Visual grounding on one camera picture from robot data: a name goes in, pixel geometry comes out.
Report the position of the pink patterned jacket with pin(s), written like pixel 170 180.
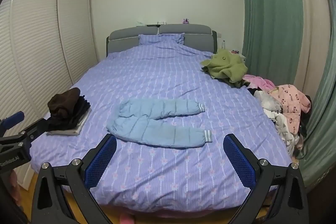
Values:
pixel 293 103

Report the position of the white grey clothes pile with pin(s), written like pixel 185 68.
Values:
pixel 273 110

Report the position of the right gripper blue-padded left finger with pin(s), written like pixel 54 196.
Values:
pixel 49 201

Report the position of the pink garment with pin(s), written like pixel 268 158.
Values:
pixel 256 82

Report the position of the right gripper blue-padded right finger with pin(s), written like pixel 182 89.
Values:
pixel 289 204

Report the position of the purple floral bed cover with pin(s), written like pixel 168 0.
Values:
pixel 159 87

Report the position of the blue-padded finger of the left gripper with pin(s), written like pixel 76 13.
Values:
pixel 11 121

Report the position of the light blue padded pants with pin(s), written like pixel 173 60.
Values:
pixel 141 121

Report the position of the purple floral pillow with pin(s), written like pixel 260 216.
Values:
pixel 154 39

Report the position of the olive green garment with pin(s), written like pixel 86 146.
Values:
pixel 227 67

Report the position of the dark folded clothes stack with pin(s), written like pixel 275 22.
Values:
pixel 68 113

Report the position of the green curtain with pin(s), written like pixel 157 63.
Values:
pixel 293 42

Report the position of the white louvered wardrobe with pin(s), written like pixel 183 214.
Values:
pixel 46 47

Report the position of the white nightstand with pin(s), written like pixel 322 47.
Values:
pixel 235 52

